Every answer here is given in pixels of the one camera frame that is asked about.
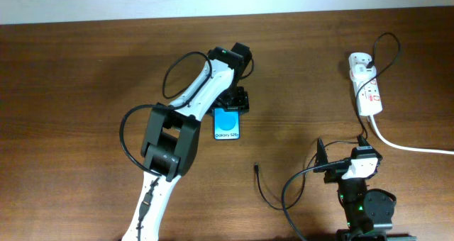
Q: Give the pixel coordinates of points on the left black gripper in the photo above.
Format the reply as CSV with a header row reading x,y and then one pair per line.
x,y
240,105

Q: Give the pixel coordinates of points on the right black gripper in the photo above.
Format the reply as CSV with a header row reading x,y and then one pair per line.
x,y
333,175

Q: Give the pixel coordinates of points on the blue screen Samsung smartphone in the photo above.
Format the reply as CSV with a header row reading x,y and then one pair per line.
x,y
226,124

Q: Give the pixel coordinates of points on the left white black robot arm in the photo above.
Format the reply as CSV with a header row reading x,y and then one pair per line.
x,y
171,137

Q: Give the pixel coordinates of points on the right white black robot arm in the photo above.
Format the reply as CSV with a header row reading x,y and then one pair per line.
x,y
368,212

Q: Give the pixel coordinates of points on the white USB charger plug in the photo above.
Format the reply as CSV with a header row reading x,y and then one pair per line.
x,y
360,73

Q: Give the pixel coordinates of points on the white power strip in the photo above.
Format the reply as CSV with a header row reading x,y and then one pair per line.
x,y
369,101

